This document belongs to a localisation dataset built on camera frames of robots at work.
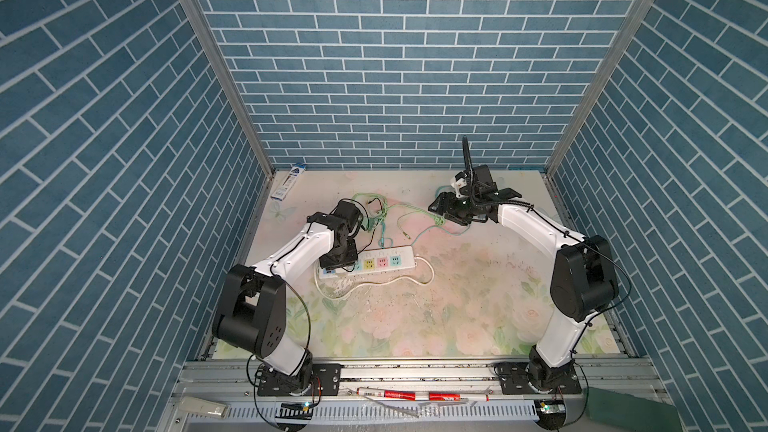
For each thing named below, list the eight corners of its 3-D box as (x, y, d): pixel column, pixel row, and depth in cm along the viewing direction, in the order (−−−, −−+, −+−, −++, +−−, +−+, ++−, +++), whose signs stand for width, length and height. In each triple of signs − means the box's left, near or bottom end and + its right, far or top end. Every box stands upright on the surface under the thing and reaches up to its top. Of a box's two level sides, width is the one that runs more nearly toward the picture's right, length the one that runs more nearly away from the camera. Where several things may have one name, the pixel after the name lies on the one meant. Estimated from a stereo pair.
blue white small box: (271, 199, 114) (269, 195, 112) (296, 164, 126) (295, 161, 125) (283, 201, 113) (281, 198, 111) (307, 166, 125) (306, 163, 124)
